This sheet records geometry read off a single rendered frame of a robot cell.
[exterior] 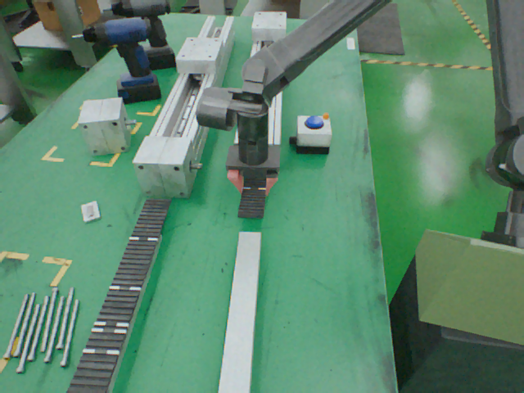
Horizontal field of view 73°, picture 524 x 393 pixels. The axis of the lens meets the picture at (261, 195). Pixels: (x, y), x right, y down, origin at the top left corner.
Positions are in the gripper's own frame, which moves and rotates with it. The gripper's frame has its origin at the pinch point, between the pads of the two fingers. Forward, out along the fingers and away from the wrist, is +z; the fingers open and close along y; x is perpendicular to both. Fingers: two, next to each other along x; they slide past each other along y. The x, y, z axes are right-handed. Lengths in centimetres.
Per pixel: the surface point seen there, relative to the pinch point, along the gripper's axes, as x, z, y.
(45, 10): -247, 41, 191
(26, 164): -8, 2, 55
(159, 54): -60, -3, 36
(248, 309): 27.5, -0.8, -1.2
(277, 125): -14.9, -6.5, -4.2
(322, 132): -16.6, -4.0, -14.8
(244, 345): 33.0, -0.8, -1.1
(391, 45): -286, 77, -106
